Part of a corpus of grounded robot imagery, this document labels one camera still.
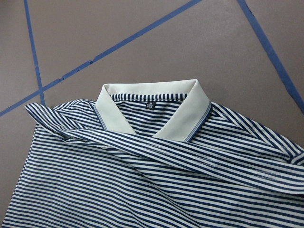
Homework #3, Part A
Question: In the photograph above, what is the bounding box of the blue white striped polo shirt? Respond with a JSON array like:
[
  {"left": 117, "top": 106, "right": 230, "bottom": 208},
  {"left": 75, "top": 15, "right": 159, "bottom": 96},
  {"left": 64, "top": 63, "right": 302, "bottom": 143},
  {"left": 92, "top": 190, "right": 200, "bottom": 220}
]
[{"left": 2, "top": 80, "right": 304, "bottom": 228}]

